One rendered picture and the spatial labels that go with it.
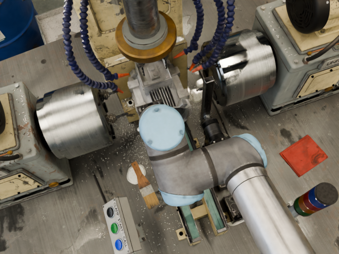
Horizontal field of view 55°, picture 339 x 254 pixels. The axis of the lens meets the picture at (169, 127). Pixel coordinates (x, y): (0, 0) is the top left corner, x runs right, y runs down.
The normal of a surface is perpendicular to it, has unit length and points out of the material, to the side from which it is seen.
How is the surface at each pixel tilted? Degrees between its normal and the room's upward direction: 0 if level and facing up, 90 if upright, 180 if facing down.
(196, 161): 13
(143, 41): 0
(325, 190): 0
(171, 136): 24
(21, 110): 0
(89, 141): 69
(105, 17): 90
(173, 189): 36
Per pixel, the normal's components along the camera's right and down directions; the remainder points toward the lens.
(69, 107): 0.00, -0.25
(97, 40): 0.33, 0.86
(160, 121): 0.08, 0.00
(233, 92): 0.29, 0.66
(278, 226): -0.18, -0.65
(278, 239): -0.43, -0.53
